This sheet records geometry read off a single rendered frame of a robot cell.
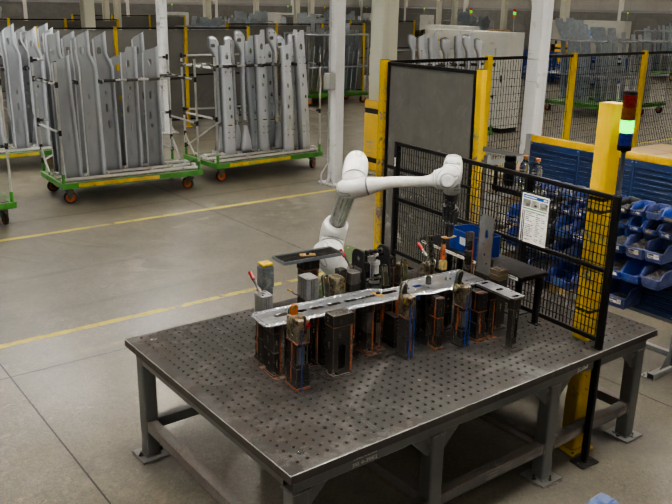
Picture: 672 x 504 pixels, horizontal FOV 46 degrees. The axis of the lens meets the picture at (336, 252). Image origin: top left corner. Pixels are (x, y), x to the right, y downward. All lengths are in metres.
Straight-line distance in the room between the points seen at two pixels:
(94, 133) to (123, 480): 6.75
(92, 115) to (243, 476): 6.95
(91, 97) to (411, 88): 4.93
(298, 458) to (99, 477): 1.59
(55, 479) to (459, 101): 4.10
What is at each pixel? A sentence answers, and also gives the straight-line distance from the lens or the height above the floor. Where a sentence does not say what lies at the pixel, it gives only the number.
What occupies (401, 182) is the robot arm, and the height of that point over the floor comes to 1.55.
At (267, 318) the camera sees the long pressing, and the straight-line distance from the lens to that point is 3.83.
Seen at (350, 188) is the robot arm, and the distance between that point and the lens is 4.34.
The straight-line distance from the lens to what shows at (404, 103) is 7.05.
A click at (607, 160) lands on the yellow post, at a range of 4.32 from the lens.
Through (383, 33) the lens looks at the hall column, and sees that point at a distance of 11.89.
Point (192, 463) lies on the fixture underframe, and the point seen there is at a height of 0.23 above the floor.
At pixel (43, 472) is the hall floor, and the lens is 4.71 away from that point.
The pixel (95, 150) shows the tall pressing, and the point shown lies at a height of 0.62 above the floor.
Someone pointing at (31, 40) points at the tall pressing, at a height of 1.88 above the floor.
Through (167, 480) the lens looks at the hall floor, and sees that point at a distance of 4.49.
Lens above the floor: 2.45
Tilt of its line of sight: 17 degrees down
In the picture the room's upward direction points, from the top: 1 degrees clockwise
